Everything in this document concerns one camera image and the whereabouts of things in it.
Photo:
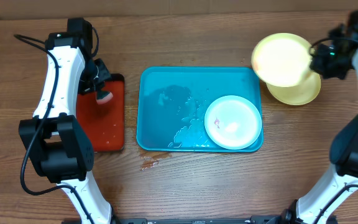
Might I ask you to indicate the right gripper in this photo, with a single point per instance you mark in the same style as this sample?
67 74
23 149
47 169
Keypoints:
319 65

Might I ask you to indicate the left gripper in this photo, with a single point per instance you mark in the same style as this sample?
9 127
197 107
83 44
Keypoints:
105 75

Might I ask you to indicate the green plate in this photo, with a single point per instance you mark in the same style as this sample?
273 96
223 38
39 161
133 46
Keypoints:
301 94
282 60

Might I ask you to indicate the light blue plate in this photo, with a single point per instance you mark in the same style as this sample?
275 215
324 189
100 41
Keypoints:
233 122

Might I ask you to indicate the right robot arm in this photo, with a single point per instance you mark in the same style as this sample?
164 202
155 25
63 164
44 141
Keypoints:
341 179

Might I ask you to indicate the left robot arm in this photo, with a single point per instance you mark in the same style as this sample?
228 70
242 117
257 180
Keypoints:
59 155

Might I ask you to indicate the red and black tray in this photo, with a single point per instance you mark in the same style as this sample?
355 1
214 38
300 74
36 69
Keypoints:
104 124

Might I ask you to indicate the blue plastic tray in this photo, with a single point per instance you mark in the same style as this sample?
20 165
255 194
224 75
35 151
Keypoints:
173 102

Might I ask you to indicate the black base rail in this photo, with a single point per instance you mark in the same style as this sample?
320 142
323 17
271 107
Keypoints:
256 219

